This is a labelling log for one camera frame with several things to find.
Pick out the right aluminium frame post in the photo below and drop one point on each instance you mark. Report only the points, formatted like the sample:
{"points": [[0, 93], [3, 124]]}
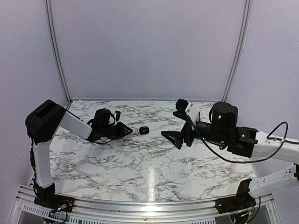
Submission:
{"points": [[238, 51]]}

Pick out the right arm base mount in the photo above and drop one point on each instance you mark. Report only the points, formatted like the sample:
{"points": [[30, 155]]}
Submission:
{"points": [[241, 200]]}

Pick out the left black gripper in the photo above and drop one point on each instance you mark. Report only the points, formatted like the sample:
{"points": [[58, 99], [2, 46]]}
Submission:
{"points": [[121, 130]]}

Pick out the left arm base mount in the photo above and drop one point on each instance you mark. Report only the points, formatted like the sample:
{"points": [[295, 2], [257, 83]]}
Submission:
{"points": [[53, 200]]}

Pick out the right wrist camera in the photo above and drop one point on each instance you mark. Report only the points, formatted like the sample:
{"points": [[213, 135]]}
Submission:
{"points": [[190, 109]]}

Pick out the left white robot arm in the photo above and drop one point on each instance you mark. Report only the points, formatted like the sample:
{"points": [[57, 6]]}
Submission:
{"points": [[42, 125]]}

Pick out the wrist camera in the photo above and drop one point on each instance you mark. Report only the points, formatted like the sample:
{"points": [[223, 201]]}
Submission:
{"points": [[190, 109], [115, 117]]}

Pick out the left aluminium frame post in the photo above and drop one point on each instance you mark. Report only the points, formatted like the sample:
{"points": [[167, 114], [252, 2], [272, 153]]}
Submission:
{"points": [[55, 49]]}

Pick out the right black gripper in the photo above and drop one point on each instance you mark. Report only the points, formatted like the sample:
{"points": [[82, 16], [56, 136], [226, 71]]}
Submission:
{"points": [[186, 132]]}

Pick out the aluminium frame post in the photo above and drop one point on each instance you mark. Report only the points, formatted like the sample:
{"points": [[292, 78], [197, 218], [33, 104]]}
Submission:
{"points": [[55, 49], [238, 51]]}

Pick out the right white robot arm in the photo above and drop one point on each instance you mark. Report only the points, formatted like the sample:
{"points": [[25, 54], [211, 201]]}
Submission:
{"points": [[258, 146]]}

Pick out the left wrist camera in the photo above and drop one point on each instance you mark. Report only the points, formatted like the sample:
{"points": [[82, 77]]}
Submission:
{"points": [[115, 117]]}

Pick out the black earbud charging case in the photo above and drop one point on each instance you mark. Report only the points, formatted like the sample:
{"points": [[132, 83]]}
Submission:
{"points": [[144, 130]]}

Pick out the front aluminium rail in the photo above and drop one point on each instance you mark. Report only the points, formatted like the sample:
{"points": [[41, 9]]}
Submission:
{"points": [[95, 211]]}

